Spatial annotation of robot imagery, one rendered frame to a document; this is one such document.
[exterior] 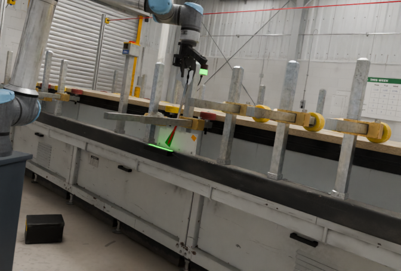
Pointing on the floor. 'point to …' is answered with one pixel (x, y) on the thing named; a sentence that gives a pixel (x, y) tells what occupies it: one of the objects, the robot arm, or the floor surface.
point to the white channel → (167, 24)
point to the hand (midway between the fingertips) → (185, 86)
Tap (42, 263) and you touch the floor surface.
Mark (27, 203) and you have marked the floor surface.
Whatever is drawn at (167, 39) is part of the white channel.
